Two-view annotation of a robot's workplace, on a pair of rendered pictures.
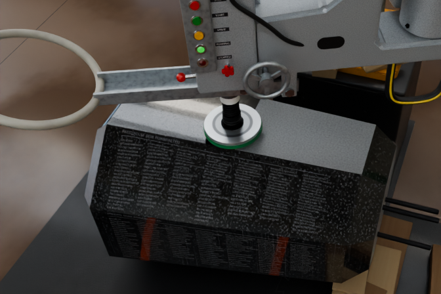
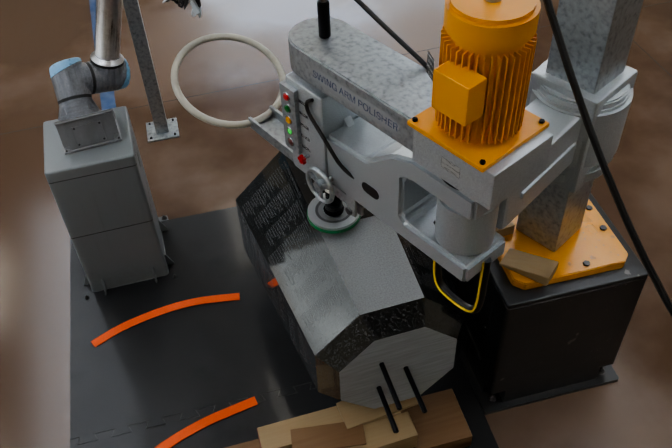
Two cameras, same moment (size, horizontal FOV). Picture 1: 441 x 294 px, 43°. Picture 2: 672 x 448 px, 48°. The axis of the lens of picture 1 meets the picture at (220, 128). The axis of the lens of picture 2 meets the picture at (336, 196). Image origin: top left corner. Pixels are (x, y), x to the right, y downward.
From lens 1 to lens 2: 1.82 m
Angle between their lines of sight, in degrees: 34
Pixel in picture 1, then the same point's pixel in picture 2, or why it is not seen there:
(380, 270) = (384, 428)
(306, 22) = (355, 161)
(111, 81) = (276, 117)
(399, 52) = (415, 238)
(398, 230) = (453, 428)
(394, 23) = not seen: hidden behind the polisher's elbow
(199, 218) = (270, 259)
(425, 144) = (599, 404)
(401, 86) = (516, 299)
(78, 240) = not seen: hidden behind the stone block
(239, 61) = (314, 158)
